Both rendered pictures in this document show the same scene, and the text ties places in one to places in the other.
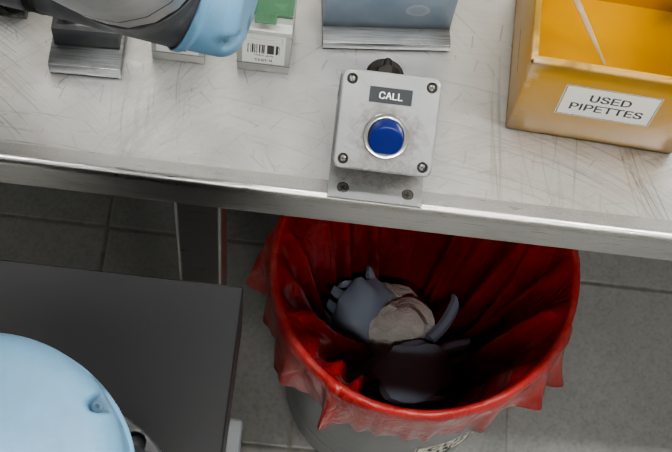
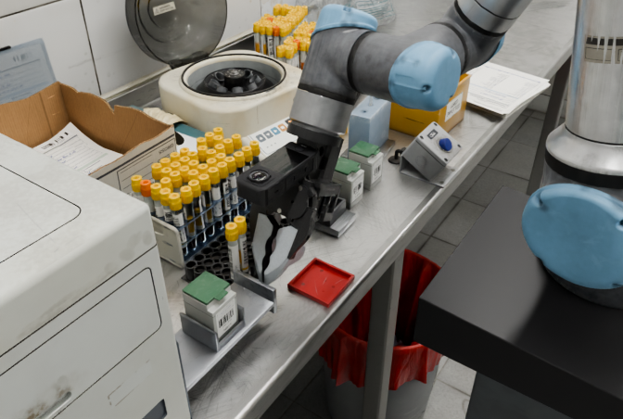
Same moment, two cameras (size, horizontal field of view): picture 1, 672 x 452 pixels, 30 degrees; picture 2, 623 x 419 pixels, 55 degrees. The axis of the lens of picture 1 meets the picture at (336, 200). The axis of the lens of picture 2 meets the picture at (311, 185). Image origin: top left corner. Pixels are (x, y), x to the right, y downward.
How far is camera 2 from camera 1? 0.85 m
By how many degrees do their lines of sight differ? 43
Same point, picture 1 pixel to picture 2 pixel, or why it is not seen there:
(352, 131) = (438, 150)
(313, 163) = (425, 186)
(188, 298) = (502, 198)
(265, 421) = not seen: outside the picture
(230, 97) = (383, 196)
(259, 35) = (376, 162)
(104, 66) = (350, 217)
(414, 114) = (441, 133)
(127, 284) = (489, 210)
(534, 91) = (440, 115)
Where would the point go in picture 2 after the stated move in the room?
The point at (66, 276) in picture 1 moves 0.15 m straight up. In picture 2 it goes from (478, 224) to (498, 129)
